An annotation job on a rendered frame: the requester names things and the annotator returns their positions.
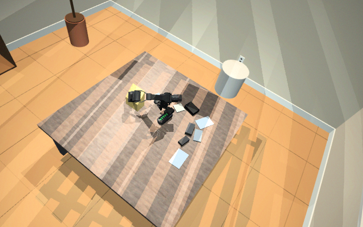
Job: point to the dark grey controller unit with green rocker switches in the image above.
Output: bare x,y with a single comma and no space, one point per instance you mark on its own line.
164,118

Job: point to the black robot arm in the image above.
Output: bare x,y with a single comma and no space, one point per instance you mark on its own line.
134,96

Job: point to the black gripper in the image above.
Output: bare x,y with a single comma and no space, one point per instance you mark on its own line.
161,105

